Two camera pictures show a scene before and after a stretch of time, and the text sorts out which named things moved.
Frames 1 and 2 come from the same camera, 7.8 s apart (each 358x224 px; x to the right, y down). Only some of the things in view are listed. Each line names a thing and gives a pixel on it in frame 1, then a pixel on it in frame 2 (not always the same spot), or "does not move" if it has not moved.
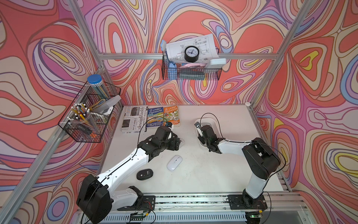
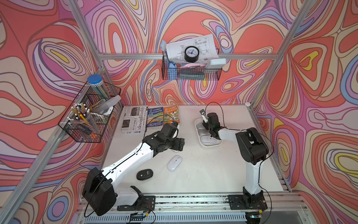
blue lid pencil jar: [95, 81] does not move
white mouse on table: [174, 163] does not move
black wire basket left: [86, 119] does not move
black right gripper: [200, 138] to [205, 125]
